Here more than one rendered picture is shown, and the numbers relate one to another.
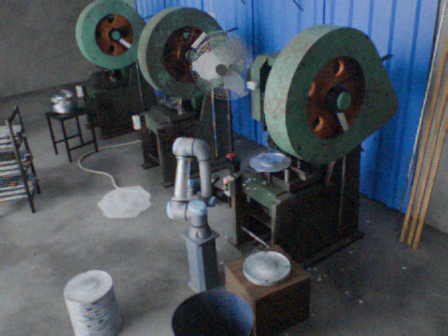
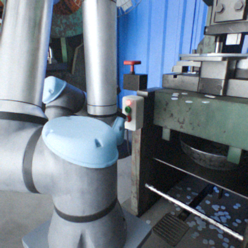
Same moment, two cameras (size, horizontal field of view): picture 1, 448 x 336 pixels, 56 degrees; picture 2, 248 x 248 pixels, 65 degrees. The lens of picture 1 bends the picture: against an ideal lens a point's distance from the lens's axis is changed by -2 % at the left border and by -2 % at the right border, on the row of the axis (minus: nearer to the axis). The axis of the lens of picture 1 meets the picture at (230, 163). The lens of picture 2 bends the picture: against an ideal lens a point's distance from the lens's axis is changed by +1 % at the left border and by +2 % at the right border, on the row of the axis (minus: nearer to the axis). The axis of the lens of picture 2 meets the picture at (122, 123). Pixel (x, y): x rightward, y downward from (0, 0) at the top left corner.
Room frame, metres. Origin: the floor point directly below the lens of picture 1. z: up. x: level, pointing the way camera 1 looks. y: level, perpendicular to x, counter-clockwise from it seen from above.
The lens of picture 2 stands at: (2.09, 0.23, 0.79)
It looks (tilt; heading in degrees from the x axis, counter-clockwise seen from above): 20 degrees down; 348
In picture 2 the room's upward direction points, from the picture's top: straight up
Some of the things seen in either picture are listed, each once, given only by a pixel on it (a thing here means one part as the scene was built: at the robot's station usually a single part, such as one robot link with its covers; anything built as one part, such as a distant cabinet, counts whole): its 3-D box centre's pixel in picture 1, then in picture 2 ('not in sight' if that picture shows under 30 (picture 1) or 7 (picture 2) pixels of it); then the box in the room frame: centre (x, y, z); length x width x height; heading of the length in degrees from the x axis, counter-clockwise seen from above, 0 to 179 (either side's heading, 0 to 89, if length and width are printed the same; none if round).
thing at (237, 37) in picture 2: not in sight; (234, 39); (2.81, -0.38, 0.84); 0.05 x 0.03 x 0.04; 34
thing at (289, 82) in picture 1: (333, 90); not in sight; (2.59, -0.66, 1.33); 1.03 x 0.28 x 0.82; 124
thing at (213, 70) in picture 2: (265, 172); (212, 74); (2.72, -0.24, 0.72); 0.25 x 0.14 x 0.14; 124
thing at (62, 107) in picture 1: (69, 122); not in sight; (4.91, 1.92, 0.40); 0.45 x 0.40 x 0.79; 46
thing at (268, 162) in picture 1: (270, 162); (220, 54); (2.74, -0.28, 0.78); 0.29 x 0.29 x 0.01
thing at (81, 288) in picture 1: (88, 286); not in sight; (2.04, 0.91, 0.34); 0.29 x 0.29 x 0.01
